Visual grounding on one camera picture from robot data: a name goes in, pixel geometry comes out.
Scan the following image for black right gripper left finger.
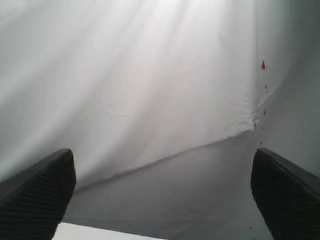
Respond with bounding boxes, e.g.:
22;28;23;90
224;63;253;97
0;148;77;240

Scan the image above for grey backdrop cloth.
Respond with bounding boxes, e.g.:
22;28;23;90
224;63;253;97
0;0;320;240

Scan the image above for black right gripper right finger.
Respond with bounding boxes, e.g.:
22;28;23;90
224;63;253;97
251;148;320;240

